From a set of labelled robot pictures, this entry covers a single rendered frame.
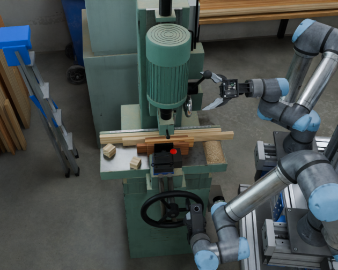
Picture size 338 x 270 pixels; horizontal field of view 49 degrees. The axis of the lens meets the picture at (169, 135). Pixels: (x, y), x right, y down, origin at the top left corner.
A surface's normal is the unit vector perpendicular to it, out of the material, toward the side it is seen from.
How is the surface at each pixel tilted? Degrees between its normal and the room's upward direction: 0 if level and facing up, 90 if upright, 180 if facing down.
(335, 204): 85
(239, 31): 90
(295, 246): 0
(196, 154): 0
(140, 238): 90
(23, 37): 0
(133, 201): 90
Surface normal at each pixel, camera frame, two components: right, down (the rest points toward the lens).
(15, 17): 0.17, 0.72
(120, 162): 0.03, -0.69
